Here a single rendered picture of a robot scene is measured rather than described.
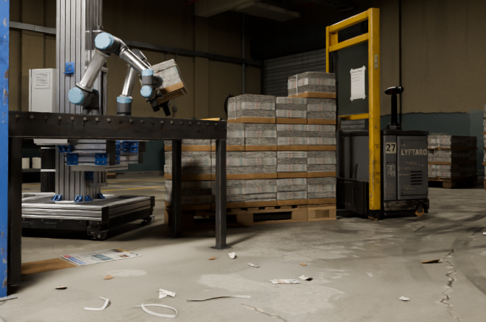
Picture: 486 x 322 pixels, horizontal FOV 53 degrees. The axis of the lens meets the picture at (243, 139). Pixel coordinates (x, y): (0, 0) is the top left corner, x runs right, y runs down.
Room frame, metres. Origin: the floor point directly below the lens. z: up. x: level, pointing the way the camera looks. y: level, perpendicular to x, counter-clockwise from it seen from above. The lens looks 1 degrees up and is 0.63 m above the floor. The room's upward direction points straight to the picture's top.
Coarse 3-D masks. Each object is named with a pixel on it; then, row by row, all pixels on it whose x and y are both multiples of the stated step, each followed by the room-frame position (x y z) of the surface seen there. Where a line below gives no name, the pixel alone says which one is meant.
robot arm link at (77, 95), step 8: (96, 40) 3.30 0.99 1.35; (104, 40) 3.28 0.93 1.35; (112, 40) 3.30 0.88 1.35; (96, 48) 3.31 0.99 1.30; (104, 48) 3.29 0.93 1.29; (112, 48) 3.34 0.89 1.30; (96, 56) 3.32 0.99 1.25; (104, 56) 3.34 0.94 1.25; (96, 64) 3.33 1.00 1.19; (88, 72) 3.34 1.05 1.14; (96, 72) 3.35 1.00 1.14; (88, 80) 3.35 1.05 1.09; (72, 88) 3.35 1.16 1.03; (80, 88) 3.34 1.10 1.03; (88, 88) 3.36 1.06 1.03; (72, 96) 3.34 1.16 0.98; (80, 96) 3.33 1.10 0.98; (88, 96) 3.39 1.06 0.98; (80, 104) 3.37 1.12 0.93; (88, 104) 3.45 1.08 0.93
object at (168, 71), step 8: (160, 64) 3.57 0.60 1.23; (168, 64) 3.57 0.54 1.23; (160, 72) 3.57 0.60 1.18; (168, 72) 3.57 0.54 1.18; (176, 72) 3.57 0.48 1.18; (168, 80) 3.57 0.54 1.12; (176, 80) 3.57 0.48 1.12; (160, 88) 3.56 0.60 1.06; (184, 88) 3.63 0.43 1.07; (168, 96) 3.65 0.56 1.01
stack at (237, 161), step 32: (256, 128) 4.05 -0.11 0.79; (288, 128) 4.16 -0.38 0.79; (192, 160) 3.83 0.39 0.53; (256, 160) 4.04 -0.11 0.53; (288, 160) 4.16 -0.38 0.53; (192, 192) 3.84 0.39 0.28; (256, 192) 4.04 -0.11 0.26; (288, 192) 4.16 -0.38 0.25; (192, 224) 3.83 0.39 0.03; (256, 224) 4.04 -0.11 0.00
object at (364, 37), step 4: (360, 36) 4.43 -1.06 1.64; (364, 36) 4.37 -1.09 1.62; (348, 40) 4.61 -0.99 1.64; (352, 40) 4.55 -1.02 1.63; (356, 40) 4.49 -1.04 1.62; (360, 40) 4.43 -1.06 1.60; (364, 40) 4.38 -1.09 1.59; (336, 44) 4.79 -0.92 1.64; (340, 44) 4.73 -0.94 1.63; (344, 44) 4.66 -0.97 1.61; (348, 44) 4.61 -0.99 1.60; (352, 44) 4.56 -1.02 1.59; (356, 44) 4.55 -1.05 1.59; (332, 48) 4.86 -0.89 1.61; (336, 48) 4.79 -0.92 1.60; (340, 48) 4.75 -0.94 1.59
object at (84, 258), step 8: (112, 248) 3.05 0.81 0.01; (120, 248) 3.05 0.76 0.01; (64, 256) 2.82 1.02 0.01; (72, 256) 2.82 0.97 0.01; (80, 256) 2.83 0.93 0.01; (88, 256) 2.83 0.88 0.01; (96, 256) 2.83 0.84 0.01; (104, 256) 2.83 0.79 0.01; (112, 256) 2.83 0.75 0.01; (120, 256) 2.83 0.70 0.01; (128, 256) 2.83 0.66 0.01; (136, 256) 2.84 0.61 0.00; (80, 264) 2.64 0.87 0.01; (88, 264) 2.66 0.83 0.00
